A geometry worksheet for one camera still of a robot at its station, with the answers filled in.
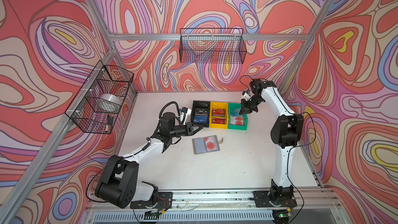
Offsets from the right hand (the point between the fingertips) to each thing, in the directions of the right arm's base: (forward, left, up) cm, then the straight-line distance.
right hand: (242, 115), depth 92 cm
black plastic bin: (+12, +25, -9) cm, 29 cm away
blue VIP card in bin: (+4, +25, -9) cm, 27 cm away
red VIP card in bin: (+10, +13, -9) cm, 18 cm away
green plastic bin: (+3, +2, -10) cm, 11 cm away
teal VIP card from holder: (+5, +3, -3) cm, 7 cm away
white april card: (-13, +20, -9) cm, 25 cm away
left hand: (-12, +24, +7) cm, 28 cm away
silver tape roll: (-3, +68, +21) cm, 71 cm away
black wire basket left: (-6, +75, +19) cm, 78 cm away
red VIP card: (+3, +12, -10) cm, 16 cm away
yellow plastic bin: (+15, +12, -7) cm, 20 cm away
